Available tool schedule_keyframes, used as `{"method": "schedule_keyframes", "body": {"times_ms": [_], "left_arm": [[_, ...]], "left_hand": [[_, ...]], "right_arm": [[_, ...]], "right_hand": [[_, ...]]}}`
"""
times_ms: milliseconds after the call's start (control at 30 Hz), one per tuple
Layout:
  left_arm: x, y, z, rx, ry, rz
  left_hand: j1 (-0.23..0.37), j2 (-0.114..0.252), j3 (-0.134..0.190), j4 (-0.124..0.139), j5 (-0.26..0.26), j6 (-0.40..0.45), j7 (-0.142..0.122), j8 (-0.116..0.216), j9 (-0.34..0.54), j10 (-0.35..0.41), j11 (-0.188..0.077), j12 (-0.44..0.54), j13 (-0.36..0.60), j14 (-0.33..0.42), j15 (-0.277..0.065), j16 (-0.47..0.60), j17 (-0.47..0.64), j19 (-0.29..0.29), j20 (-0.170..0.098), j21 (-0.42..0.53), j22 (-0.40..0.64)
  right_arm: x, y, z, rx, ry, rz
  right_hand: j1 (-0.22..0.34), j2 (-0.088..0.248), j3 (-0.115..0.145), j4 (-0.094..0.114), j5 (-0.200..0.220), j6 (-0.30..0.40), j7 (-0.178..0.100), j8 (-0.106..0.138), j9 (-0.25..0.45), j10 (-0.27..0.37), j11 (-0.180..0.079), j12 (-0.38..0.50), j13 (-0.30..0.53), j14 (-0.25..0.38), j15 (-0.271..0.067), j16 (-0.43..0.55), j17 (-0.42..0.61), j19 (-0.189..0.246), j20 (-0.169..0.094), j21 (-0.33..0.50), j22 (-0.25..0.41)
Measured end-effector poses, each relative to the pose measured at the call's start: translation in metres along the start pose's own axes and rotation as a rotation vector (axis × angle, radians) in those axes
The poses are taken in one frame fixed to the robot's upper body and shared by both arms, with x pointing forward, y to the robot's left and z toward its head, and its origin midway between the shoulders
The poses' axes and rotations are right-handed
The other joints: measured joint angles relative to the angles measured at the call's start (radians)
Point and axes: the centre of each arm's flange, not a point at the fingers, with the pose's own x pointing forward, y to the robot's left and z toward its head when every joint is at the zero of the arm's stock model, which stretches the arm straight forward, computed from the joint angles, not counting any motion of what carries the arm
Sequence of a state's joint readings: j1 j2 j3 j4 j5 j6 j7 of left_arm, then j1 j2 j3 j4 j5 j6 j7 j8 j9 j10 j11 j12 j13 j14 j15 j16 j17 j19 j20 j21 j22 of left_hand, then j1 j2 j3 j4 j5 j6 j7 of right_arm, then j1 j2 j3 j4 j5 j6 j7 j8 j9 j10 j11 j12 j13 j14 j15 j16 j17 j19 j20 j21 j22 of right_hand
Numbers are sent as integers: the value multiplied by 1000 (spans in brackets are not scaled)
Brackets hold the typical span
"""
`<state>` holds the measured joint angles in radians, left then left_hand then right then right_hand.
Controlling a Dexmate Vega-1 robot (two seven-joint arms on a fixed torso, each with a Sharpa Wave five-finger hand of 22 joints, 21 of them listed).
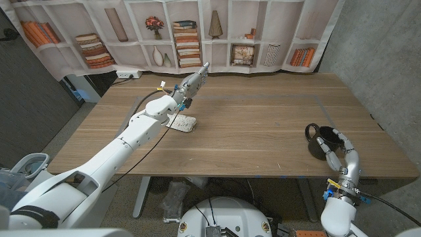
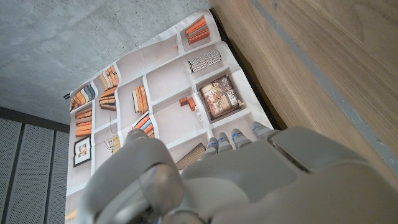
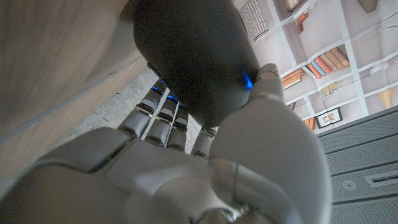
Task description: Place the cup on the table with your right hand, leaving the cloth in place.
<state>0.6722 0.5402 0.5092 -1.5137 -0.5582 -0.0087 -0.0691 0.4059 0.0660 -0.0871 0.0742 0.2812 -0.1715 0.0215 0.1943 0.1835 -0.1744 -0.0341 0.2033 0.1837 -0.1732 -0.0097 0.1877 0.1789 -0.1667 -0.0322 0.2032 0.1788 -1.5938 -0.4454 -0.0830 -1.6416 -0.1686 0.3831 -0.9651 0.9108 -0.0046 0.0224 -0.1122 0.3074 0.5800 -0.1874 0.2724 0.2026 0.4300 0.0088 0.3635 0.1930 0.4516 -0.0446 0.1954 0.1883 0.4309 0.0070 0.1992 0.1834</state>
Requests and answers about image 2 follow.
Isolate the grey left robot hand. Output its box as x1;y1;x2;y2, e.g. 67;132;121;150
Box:
77;121;398;224

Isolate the printed bookshelf backdrop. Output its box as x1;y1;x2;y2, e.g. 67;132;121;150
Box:
64;8;274;224

